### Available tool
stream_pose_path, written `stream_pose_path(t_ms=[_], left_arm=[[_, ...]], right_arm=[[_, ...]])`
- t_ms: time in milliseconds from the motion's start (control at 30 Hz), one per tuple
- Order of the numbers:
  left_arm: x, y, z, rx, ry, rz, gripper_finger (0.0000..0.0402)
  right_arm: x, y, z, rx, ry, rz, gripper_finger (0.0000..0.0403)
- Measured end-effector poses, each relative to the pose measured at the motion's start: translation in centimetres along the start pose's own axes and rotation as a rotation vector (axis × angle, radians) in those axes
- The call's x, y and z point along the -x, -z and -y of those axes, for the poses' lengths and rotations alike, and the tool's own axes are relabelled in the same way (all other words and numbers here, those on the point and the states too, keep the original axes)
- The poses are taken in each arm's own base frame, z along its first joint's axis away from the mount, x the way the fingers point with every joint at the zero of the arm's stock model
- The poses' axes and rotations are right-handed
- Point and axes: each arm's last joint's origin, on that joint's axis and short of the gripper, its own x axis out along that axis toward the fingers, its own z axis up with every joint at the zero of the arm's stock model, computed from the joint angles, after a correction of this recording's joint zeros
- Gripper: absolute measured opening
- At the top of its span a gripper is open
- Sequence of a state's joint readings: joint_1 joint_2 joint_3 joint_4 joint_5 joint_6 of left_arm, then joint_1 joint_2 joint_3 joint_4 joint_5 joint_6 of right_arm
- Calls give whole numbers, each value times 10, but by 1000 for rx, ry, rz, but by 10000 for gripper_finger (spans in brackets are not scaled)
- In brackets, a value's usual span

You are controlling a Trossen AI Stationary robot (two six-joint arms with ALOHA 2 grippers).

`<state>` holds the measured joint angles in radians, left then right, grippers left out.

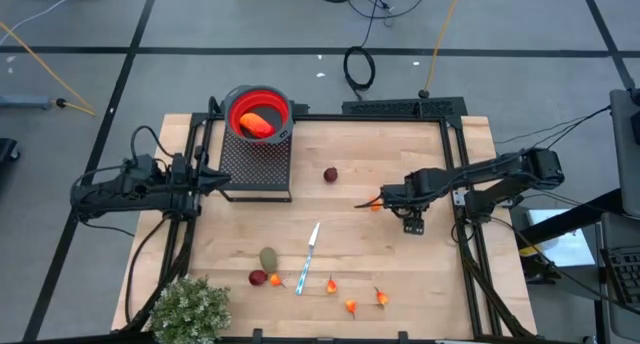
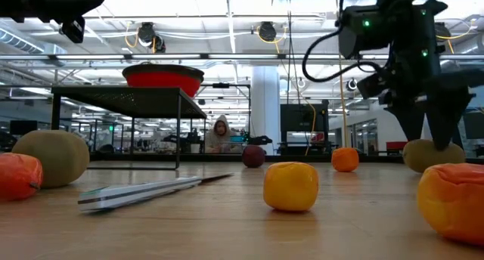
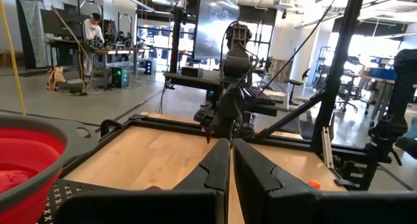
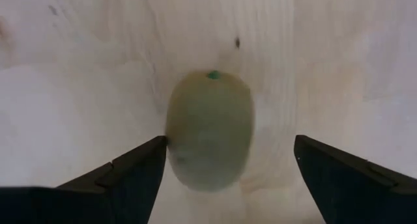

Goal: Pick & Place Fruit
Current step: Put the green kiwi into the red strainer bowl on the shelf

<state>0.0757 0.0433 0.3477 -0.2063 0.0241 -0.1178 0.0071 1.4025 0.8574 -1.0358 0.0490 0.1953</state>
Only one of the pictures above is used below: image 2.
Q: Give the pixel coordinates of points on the red colander with grey rim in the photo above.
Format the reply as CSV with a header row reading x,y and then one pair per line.
x,y
162,80

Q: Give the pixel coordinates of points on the black aluminium table frame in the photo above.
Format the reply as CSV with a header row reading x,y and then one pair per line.
x,y
302,158

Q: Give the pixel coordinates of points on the red box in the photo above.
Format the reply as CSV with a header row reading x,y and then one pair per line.
x,y
395,146

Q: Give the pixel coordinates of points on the small orange pepper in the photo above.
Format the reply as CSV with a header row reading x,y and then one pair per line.
x,y
19,177
453,203
291,186

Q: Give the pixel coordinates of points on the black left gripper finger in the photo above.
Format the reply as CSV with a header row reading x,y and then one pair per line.
x,y
83,1

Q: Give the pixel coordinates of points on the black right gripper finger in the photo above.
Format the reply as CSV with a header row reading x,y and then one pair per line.
x,y
412,120
448,120

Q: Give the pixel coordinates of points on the black equipment cart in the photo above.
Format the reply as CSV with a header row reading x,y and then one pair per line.
x,y
298,118

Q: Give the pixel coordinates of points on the black monitor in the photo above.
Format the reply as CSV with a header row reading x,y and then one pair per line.
x,y
22,125
475,124

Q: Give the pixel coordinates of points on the white square pillar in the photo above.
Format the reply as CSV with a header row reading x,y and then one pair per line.
x,y
264,101

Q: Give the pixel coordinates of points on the person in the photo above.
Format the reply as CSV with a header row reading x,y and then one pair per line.
x,y
221,133

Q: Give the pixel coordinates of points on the black background robot arm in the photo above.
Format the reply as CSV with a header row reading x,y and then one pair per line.
x,y
261,140

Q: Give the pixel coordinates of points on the dark red plum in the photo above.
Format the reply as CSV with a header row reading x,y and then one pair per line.
x,y
253,156

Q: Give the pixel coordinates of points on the small orange tangerine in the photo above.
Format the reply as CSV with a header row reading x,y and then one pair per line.
x,y
345,160

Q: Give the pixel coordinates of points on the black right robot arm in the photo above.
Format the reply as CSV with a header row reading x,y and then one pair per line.
x,y
408,37

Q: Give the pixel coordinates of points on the brown-green kiwi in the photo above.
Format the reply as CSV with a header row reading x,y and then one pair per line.
x,y
53,158
419,158

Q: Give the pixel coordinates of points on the black perforated metal shelf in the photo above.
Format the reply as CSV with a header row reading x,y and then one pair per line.
x,y
125,101

